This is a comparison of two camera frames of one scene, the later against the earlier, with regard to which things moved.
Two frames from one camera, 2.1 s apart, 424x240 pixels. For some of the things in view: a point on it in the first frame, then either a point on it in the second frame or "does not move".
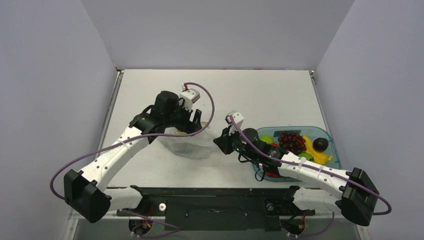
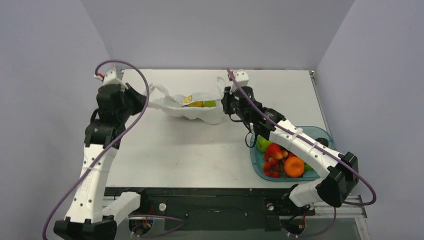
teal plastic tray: [313, 132] does not move
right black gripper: [226, 141] -> [228, 104]
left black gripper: [189, 126] -> [139, 99]
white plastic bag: [200, 146] -> [172, 104]
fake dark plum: [320, 144] does not move
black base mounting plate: [218, 209] does not move
